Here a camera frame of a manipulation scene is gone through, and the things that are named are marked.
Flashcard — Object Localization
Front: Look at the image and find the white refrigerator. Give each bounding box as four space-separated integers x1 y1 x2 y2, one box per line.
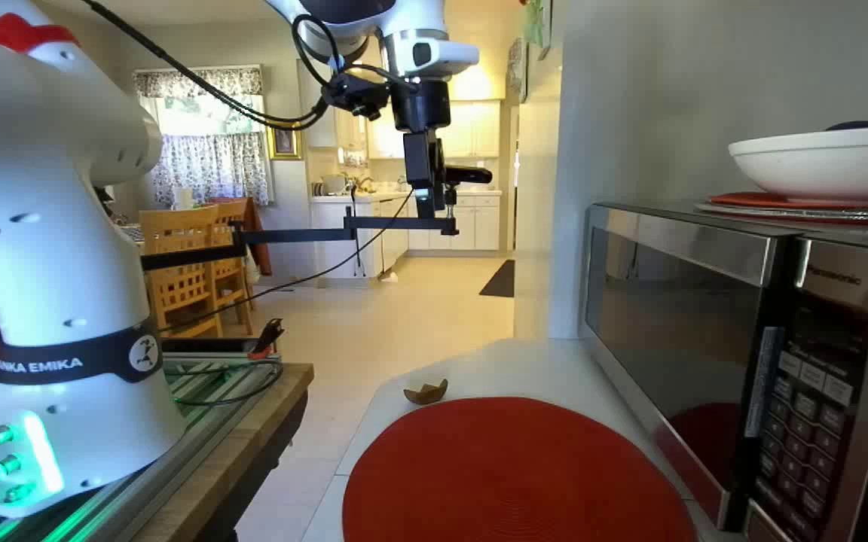
256 155 319 289

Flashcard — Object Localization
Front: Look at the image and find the green wall decoration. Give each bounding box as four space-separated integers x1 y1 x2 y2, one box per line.
519 0 557 62

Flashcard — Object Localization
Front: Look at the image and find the red plate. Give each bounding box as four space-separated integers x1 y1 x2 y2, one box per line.
697 191 868 226

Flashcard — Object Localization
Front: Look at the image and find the brown wooden object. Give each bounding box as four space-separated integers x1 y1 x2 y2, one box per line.
400 375 452 407

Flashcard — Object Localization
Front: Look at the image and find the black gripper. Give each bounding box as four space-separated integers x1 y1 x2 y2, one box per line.
388 75 462 221

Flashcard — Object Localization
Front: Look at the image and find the white bowl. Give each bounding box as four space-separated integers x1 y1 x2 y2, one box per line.
726 122 868 201

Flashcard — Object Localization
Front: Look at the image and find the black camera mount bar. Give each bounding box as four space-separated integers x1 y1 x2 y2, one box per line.
141 162 495 275

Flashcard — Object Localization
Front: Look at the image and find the red round woven placemat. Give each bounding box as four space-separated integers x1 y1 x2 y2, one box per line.
340 394 700 542

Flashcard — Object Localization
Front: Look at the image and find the patterned window curtain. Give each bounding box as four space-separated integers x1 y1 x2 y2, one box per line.
134 62 277 210

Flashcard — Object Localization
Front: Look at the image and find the thick black cable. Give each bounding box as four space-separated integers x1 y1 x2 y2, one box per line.
82 0 398 132

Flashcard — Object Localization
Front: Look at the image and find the stainless steel microwave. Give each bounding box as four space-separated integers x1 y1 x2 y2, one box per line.
578 201 868 542

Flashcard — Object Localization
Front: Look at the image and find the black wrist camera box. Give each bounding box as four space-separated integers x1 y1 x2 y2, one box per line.
326 71 398 122

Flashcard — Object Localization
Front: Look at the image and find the wooden slatted chair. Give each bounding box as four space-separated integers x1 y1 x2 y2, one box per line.
137 195 259 340

